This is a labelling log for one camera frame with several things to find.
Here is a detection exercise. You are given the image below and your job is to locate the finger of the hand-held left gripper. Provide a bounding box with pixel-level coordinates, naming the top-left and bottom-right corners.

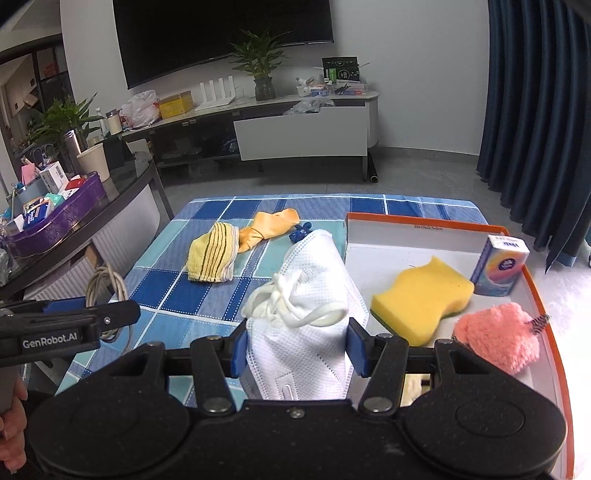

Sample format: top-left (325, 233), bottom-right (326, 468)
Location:
top-left (0, 300), bottom-right (141, 332)
top-left (0, 298), bottom-right (88, 317)

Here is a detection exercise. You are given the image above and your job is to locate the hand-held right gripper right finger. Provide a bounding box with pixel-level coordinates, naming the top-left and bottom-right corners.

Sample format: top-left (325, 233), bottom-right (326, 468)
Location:
top-left (346, 319), bottom-right (468, 415)

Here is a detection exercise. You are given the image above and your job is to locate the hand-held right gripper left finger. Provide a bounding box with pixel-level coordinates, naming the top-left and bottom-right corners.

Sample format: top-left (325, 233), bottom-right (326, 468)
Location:
top-left (124, 318), bottom-right (252, 415)

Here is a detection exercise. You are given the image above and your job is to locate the grey cable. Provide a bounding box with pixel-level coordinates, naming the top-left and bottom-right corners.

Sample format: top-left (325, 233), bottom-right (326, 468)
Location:
top-left (85, 264), bottom-right (130, 342)

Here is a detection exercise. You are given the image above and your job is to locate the yellow sponge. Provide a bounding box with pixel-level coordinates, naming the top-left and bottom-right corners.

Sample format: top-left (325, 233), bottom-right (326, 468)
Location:
top-left (370, 256), bottom-right (476, 348)

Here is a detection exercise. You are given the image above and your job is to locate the white face mask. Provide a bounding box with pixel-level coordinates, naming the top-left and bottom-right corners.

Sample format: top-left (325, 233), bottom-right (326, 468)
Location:
top-left (240, 229), bottom-right (370, 402)

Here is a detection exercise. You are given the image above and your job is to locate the white orange-edged box lid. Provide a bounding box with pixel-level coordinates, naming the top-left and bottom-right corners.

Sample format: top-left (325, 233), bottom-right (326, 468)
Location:
top-left (344, 212), bottom-right (578, 480)

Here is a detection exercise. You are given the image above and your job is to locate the yellow striped towel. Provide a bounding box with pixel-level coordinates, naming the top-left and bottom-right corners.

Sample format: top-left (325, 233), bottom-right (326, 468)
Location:
top-left (187, 222), bottom-right (241, 283)

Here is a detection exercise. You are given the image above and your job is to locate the pink fluffy scrunchie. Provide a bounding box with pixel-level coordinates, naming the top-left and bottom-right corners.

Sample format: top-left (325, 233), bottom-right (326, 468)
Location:
top-left (452, 302), bottom-right (552, 376)

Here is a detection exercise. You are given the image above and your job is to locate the colourful tissue pack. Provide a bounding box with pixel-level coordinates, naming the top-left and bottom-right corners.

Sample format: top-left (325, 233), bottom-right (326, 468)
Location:
top-left (470, 234), bottom-right (531, 297)

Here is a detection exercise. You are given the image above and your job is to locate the person's left hand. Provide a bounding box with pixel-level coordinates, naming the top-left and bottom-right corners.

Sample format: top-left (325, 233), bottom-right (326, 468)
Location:
top-left (0, 384), bottom-right (29, 473)

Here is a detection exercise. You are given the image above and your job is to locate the blue checked tablecloth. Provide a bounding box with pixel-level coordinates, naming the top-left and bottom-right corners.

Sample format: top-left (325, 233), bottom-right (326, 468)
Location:
top-left (55, 194), bottom-right (490, 407)

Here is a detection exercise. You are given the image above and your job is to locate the purple tray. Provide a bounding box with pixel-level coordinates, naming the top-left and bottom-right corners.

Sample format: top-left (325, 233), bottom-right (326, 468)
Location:
top-left (4, 172), bottom-right (106, 259)

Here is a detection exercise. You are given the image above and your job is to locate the pile of small boxes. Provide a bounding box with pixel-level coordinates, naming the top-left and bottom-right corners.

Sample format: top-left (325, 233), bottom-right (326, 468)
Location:
top-left (0, 157), bottom-right (90, 236)

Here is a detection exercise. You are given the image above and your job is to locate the dark oval coffee table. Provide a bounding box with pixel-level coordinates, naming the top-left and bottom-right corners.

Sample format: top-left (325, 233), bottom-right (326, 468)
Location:
top-left (0, 152), bottom-right (176, 384)

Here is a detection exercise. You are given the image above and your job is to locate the cream paper cup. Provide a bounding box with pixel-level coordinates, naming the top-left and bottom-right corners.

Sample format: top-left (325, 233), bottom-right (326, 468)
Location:
top-left (76, 143), bottom-right (112, 182)

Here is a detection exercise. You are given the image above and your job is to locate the stainless steel tumbler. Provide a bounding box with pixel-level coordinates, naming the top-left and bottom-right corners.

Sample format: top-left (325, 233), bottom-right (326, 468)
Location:
top-left (62, 129), bottom-right (90, 176)

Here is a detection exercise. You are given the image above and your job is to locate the leafy green potted plant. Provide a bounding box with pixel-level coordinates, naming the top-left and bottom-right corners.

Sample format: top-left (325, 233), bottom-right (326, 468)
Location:
top-left (28, 95), bottom-right (105, 153)

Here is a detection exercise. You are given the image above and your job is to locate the white plastic bag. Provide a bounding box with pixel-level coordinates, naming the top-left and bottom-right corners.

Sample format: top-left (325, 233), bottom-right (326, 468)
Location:
top-left (120, 90), bottom-right (161, 129)

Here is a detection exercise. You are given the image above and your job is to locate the yellow box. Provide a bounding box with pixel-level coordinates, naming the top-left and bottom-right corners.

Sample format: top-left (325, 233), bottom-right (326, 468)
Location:
top-left (158, 91), bottom-right (195, 118)

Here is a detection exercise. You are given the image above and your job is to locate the white dark TV stand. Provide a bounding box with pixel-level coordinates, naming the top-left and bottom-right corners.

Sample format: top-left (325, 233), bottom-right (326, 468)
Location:
top-left (121, 90), bottom-right (380, 174)

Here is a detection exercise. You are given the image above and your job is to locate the white router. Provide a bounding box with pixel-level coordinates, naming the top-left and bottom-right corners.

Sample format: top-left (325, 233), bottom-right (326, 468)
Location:
top-left (195, 79), bottom-right (238, 112)

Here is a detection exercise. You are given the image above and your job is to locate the plant in dark vase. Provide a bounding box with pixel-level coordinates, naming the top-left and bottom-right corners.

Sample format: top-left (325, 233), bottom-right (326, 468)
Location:
top-left (228, 28), bottom-right (289, 101)

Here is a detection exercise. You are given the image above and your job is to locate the pile of small clutter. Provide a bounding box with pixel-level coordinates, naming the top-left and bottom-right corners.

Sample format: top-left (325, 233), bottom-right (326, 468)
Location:
top-left (283, 76), bottom-right (370, 116)

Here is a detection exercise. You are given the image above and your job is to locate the black green box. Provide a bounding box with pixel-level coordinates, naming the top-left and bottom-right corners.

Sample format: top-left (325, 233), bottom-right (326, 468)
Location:
top-left (322, 56), bottom-right (360, 84)

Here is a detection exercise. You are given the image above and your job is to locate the dark blue curtain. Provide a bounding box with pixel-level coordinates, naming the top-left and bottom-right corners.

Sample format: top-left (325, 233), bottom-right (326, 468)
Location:
top-left (475, 0), bottom-right (591, 273)

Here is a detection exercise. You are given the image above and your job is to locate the black television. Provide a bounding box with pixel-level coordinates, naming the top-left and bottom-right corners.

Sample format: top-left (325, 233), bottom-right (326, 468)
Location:
top-left (112, 0), bottom-right (335, 90)

